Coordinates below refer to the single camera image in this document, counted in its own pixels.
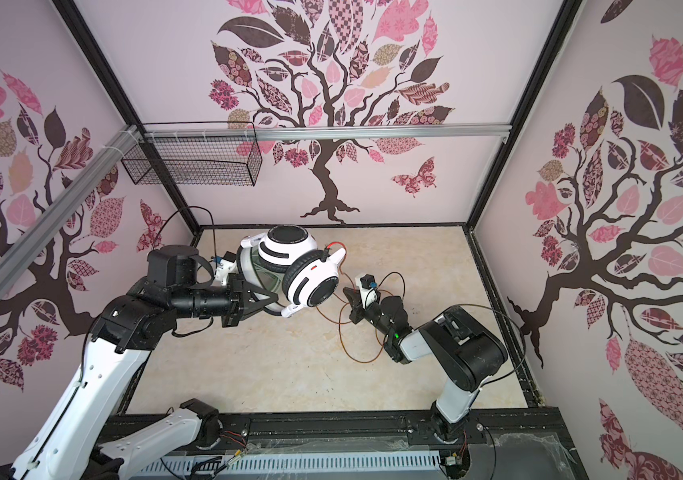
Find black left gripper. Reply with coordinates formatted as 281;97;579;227
171;272;278;327

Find red headphone cable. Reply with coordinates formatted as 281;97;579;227
310;241;403;365

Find white black over-ear headphones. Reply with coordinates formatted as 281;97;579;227
236;225;347;318

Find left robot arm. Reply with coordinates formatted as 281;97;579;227
0;245;278;479

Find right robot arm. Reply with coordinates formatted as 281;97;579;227
343;287;509;443

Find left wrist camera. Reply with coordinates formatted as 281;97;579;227
213;251;238;287

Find black wire basket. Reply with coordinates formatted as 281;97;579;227
121;120;262;187

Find white slotted cable duct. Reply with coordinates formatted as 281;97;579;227
133;451;445;479

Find aluminium rail back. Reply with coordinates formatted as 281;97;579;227
143;123;511;141

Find aluminium rail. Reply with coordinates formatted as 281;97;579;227
143;123;511;141
0;125;139;300

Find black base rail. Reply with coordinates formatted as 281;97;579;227
88;407;589;480

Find aluminium rail left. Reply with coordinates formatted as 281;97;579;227
0;125;139;300

